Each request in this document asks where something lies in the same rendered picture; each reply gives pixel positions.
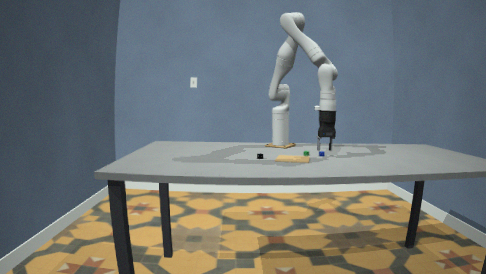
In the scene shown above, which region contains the tan square mat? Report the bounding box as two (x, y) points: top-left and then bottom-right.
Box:
(275, 155), (310, 163)

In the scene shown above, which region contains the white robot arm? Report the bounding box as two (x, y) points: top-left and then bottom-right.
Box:
(269, 13), (338, 146)

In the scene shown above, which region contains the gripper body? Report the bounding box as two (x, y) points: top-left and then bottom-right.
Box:
(314, 99), (336, 137)

